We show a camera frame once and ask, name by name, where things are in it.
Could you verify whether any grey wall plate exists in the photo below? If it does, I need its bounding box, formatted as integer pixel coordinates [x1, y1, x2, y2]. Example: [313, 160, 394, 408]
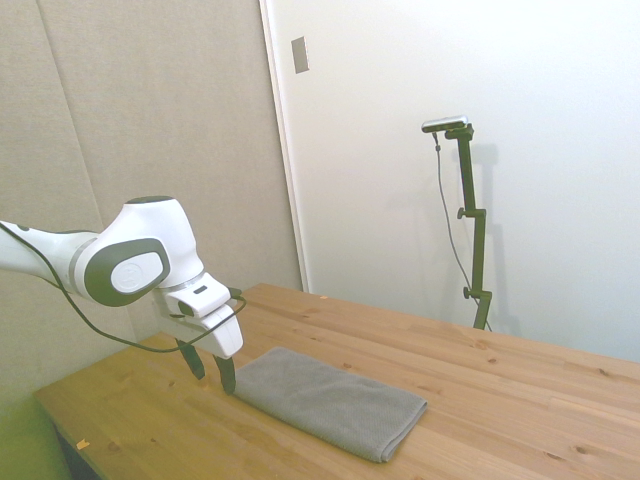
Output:
[290, 35, 310, 75]

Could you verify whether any black camera stand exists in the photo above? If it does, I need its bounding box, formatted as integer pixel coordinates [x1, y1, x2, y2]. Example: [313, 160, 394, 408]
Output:
[443, 124, 494, 331]

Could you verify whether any white door frame trim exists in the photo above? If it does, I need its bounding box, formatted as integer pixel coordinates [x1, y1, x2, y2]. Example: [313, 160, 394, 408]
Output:
[258, 0, 311, 294]

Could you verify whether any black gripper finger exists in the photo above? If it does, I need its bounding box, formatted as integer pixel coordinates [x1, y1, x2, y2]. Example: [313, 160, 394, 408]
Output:
[212, 352, 239, 396]
[175, 338, 207, 382]

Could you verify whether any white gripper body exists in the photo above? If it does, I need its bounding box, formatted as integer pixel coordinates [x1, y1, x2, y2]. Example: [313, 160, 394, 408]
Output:
[158, 299, 245, 360]

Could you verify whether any grey towel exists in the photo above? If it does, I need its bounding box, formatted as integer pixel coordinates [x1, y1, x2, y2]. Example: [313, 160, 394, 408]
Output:
[233, 346, 430, 465]

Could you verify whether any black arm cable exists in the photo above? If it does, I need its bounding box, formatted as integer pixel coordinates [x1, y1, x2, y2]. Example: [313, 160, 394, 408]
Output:
[0, 222, 249, 354]

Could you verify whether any grey exterior camera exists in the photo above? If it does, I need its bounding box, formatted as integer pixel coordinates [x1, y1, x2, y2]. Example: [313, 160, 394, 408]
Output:
[421, 113, 471, 134]

